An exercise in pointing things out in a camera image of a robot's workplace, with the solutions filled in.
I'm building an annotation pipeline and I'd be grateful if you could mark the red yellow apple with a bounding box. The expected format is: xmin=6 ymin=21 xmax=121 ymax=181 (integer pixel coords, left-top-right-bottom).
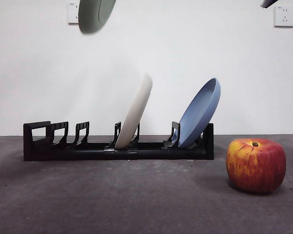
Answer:
xmin=226 ymin=138 xmax=287 ymax=194

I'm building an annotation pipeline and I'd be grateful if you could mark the pale green plate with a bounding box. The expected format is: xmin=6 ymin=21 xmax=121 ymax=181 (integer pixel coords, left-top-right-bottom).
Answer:
xmin=78 ymin=0 xmax=117 ymax=34

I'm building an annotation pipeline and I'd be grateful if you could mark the blue plate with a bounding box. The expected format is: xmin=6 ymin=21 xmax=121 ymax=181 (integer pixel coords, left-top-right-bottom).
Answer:
xmin=177 ymin=78 xmax=221 ymax=149

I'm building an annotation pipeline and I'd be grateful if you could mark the beige plate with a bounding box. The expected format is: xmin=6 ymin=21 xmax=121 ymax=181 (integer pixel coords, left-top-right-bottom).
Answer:
xmin=114 ymin=74 xmax=153 ymax=149

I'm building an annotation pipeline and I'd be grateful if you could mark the black plate rack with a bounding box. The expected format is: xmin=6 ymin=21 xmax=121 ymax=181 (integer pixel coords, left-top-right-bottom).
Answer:
xmin=23 ymin=121 xmax=215 ymax=161

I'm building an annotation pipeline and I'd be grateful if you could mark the white wall socket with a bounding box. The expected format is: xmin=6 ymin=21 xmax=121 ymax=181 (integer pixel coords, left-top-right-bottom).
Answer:
xmin=274 ymin=6 xmax=293 ymax=28
xmin=68 ymin=2 xmax=80 ymax=25

